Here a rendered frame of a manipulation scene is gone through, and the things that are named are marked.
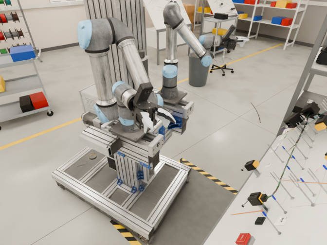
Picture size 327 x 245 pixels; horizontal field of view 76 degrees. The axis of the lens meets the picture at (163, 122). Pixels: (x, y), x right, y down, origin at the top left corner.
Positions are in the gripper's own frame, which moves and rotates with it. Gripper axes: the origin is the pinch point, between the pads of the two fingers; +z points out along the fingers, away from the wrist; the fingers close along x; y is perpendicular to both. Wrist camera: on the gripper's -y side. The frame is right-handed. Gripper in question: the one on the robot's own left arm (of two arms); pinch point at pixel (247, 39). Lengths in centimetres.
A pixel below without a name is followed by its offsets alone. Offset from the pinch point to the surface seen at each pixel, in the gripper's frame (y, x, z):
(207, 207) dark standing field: 151, 59, -13
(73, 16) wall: 145, -512, -387
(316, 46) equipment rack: -3.8, 19.4, 38.3
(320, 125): 17, 72, 28
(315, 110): 26, 48, 39
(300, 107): 42, 24, 47
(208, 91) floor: 187, -199, 11
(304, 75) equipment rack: 15.8, 22.3, 38.6
